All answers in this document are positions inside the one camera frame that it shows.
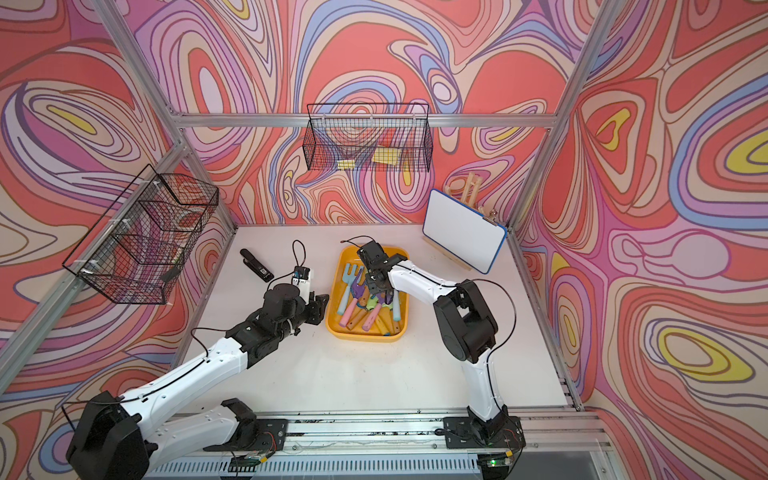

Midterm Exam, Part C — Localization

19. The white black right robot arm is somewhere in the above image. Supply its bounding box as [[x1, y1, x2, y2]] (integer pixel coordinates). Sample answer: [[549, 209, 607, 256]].
[[357, 240, 525, 456]]

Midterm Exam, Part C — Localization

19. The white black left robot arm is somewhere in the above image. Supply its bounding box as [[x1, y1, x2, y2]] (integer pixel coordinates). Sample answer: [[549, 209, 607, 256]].
[[65, 283, 329, 479]]

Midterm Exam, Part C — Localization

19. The yellow plastic storage box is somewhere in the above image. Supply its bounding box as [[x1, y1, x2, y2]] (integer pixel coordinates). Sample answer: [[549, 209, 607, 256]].
[[326, 245, 409, 343]]

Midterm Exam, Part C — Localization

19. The black stapler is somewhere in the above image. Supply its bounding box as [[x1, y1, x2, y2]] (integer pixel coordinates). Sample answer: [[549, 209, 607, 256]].
[[240, 248, 275, 283]]

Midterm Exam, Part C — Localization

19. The blue framed whiteboard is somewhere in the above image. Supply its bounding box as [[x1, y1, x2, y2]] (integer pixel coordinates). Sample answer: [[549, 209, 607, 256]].
[[421, 188, 509, 275]]

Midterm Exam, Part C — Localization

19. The wooden easel stand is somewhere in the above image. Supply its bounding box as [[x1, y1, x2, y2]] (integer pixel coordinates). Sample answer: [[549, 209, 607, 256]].
[[421, 171, 499, 272]]

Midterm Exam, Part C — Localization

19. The blue handled garden fork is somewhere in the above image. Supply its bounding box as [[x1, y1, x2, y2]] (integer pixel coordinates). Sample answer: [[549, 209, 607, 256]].
[[337, 263, 361, 315]]

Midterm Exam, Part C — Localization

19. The purple garden fork pink handle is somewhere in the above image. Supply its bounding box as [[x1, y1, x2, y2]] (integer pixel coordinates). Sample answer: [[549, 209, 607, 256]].
[[339, 283, 366, 328]]

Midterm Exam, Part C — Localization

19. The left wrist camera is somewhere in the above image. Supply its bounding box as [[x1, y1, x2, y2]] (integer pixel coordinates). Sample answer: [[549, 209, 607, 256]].
[[291, 266, 312, 303]]

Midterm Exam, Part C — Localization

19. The black wire basket back wall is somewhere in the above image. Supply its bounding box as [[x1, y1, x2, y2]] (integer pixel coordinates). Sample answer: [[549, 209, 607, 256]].
[[302, 101, 434, 172]]

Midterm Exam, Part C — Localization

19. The black wire basket wall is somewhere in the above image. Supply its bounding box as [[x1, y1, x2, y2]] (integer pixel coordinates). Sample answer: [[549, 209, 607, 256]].
[[62, 166, 219, 305], [302, 101, 434, 172]]

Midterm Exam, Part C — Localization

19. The black wire basket left wall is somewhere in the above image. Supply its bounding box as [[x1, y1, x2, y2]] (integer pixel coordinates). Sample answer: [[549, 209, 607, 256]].
[[62, 166, 219, 305]]

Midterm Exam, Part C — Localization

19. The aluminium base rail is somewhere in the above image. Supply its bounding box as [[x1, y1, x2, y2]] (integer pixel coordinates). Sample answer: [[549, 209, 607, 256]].
[[144, 410, 626, 479]]

